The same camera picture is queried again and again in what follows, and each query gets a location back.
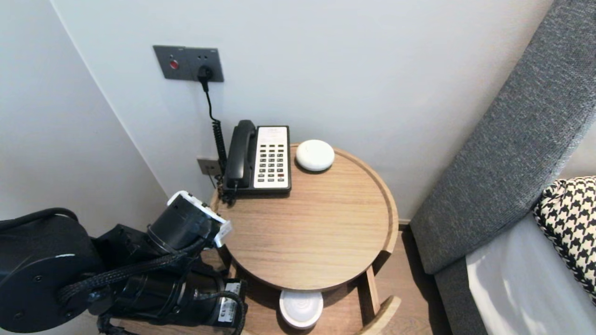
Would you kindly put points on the black telephone handset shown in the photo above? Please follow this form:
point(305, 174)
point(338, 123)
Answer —
point(240, 153)

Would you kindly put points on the grey wall socket panel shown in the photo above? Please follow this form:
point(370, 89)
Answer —
point(213, 63)

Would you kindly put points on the white round cylinder speaker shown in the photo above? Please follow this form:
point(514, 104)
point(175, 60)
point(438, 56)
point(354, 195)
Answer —
point(301, 311)

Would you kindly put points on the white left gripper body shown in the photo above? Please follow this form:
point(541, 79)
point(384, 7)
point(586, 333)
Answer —
point(223, 232)

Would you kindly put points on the round wooden bedside table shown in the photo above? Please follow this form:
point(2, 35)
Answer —
point(316, 232)

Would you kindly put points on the beige phone wall plate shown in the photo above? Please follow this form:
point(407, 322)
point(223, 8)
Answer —
point(207, 166)

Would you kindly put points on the flat white dome device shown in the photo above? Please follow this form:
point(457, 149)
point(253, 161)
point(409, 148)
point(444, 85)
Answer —
point(315, 155)

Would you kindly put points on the black white desk telephone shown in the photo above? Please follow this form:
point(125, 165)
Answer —
point(272, 158)

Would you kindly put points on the curved wooden table drawer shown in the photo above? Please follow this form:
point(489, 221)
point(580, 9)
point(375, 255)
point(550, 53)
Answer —
point(344, 307)

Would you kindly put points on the black white houndstooth pillow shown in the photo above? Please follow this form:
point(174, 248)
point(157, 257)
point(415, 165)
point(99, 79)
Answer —
point(572, 218)

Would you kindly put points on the white bed sheet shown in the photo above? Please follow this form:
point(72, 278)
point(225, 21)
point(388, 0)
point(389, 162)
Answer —
point(521, 288)

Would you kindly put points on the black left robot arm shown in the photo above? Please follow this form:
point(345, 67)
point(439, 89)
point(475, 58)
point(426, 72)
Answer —
point(46, 270)

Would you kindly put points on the grey fabric headboard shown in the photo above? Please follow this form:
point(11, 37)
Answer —
point(512, 139)

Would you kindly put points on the grey switch panel red button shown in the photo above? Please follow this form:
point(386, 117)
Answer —
point(169, 61)

